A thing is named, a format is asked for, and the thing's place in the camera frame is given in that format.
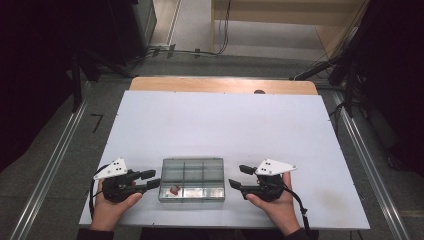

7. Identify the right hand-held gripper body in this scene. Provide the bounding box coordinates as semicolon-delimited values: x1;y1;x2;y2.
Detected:
241;158;298;203

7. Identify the light wooden shelf unit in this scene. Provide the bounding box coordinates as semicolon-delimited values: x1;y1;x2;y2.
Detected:
210;0;369;58

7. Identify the black floor cable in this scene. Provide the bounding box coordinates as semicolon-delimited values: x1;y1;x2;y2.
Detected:
126;0;233;73

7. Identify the person's right hand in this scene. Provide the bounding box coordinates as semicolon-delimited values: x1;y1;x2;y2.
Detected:
245;171;301;237

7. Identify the metal floor rail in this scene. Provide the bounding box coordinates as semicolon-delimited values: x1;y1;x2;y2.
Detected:
330;89;412;240
9;81;93;240

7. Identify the dark grey cabinet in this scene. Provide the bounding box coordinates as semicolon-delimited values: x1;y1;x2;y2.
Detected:
109;0;158;66

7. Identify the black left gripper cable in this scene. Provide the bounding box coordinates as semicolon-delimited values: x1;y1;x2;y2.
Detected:
88;164;110;220

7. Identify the clear plastic compartment box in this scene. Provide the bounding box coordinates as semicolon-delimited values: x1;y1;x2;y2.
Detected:
158;157;226;204

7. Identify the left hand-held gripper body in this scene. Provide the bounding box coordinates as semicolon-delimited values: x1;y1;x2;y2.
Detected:
93;157;148;204

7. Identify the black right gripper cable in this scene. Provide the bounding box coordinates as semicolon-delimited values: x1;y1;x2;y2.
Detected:
283;184;313;235

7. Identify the dark curtain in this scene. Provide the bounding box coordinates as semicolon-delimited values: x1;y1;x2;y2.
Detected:
0;0;113;173
353;0;424;176

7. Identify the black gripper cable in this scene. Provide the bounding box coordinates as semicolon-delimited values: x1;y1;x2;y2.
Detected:
283;184;313;235
88;164;110;220

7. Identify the black metal stand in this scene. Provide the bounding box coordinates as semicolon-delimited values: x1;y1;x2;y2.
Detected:
68;49;134;113
289;49;369;118

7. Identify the person's left hand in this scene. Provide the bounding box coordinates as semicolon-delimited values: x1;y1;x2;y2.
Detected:
89;179;144;232

